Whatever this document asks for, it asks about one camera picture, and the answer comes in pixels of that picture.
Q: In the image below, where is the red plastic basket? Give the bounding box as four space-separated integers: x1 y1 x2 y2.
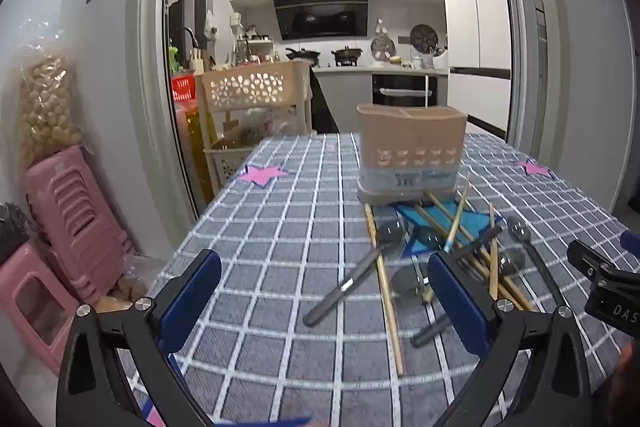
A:
171 75 197 104

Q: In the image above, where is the round black hanging pan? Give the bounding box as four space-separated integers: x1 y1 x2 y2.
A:
409 24 440 54

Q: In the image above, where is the beige perforated trolley rack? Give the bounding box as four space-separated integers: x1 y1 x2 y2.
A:
194 60 314 200

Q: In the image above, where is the stack of pink plastic stools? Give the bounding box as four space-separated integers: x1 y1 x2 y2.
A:
23 144 137 304

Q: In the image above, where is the wooden chopstick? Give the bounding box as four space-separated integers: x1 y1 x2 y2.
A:
424 173 472 304
363 203 405 377
415 205 523 310
424 191 532 310
488 203 500 300

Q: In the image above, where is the pink plastic stool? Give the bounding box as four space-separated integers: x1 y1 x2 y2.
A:
0 241 82 376

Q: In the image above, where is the round hanging steamer plate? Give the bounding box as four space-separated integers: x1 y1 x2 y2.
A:
370 35 396 60

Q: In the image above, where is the white refrigerator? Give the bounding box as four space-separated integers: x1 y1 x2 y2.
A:
431 0 514 130

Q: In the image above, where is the grey checkered star tablecloth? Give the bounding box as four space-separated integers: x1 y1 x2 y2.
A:
117 132 633 427

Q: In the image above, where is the clear bag of nuts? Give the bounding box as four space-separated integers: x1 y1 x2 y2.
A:
16 21 85 168

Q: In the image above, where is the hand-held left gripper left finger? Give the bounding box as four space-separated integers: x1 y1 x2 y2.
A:
56 249 223 427

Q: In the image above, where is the built-in black oven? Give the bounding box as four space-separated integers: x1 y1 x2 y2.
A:
371 74 439 109

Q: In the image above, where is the beige plastic utensil holder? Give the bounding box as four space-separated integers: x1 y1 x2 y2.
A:
356 103 469 208

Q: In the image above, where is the yellow oil bottle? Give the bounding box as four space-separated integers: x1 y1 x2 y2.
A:
184 106 210 200

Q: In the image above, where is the black range hood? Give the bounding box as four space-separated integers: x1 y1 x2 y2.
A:
271 0 371 42

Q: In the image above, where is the clear floor bag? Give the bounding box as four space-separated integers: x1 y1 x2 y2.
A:
96 256 150 314

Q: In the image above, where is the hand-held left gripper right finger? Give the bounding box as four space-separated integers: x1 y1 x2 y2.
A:
427 251 593 427

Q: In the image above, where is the dark spoon with grey handle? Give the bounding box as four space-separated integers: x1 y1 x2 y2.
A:
506 216 571 310
302 219 405 329
414 226 449 254
411 254 526 349
391 226 504 304

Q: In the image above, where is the dark bag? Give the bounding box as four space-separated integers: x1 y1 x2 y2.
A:
0 202 29 260

